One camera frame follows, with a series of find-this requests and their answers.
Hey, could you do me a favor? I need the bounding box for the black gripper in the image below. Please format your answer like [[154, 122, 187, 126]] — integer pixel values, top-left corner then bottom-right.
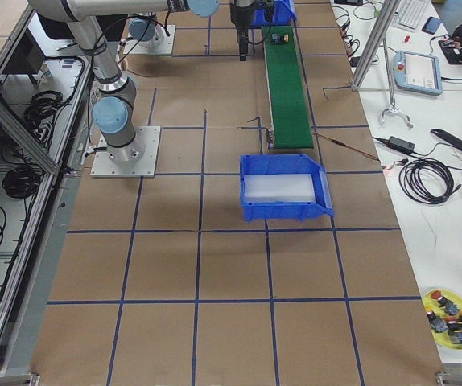
[[229, 0, 256, 60]]

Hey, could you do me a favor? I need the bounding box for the yellow push button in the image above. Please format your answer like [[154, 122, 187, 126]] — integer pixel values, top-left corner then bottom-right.
[[270, 33, 290, 45]]

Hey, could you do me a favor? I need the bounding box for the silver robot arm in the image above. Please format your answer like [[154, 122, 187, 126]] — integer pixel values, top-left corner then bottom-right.
[[29, 0, 219, 162], [128, 14, 175, 48]]

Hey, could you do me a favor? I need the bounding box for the yellow plate of buttons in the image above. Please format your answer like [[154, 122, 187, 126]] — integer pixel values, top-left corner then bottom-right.
[[423, 289, 462, 350]]

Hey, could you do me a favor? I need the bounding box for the left blue plastic bin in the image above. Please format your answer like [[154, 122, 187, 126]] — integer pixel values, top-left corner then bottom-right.
[[252, 0, 297, 28]]

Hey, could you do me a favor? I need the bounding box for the blue plastic bin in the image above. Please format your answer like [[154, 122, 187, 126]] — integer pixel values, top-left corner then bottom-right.
[[240, 154, 334, 221], [252, 0, 297, 28]]

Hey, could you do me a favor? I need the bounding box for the green conveyor belt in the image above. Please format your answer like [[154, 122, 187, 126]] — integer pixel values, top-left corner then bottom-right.
[[262, 26, 313, 150]]

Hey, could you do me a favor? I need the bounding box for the right blue plastic bin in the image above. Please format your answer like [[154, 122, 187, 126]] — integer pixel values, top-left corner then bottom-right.
[[240, 154, 334, 221]]

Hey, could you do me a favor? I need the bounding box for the white foam pad right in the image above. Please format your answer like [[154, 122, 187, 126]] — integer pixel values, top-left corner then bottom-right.
[[242, 174, 316, 203]]

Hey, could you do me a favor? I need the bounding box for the white keyboard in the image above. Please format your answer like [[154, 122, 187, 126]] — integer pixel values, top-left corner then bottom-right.
[[392, 0, 427, 31]]

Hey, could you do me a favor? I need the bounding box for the silver reacher grabber tool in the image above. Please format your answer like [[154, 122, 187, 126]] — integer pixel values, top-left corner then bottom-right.
[[380, 33, 413, 129]]

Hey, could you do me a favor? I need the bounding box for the blue teach pendant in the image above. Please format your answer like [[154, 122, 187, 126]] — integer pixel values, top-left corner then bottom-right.
[[393, 51, 443, 96]]

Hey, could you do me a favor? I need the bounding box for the black power adapter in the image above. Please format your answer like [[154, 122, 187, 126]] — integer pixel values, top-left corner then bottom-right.
[[375, 136, 415, 155]]

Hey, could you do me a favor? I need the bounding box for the black flat tool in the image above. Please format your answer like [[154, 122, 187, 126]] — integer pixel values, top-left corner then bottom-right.
[[430, 129, 462, 150]]

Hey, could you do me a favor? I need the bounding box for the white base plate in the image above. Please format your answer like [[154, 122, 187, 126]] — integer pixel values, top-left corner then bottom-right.
[[124, 21, 175, 55], [91, 126, 161, 178]]

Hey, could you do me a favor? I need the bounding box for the red black conveyor wire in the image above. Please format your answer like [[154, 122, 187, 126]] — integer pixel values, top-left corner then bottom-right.
[[312, 132, 381, 162]]

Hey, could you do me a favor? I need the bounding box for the aluminium frame post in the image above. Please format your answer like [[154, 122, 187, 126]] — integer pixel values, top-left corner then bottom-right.
[[351, 0, 399, 91]]

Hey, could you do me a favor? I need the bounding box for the coiled black cable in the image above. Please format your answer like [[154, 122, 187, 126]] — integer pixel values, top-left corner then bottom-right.
[[398, 158, 462, 205]]

